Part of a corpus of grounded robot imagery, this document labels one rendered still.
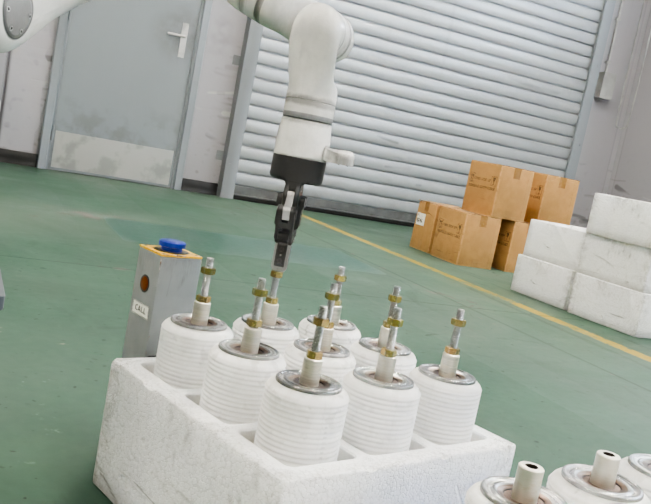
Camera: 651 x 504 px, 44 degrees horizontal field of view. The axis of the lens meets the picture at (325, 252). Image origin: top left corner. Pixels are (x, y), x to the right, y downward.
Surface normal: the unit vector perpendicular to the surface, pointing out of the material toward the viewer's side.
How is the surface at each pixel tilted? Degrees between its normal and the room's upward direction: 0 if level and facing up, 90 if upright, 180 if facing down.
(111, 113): 90
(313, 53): 107
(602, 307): 90
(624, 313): 90
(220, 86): 90
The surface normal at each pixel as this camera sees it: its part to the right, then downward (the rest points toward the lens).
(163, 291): 0.63, 0.22
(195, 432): -0.75, -0.06
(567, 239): -0.88, -0.11
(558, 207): 0.36, 0.19
